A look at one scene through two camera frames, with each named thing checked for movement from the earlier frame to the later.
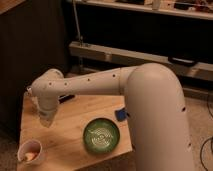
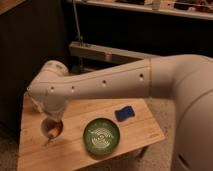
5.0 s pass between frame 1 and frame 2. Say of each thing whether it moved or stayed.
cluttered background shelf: stayed
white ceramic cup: moved
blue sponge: stayed
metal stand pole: stayed
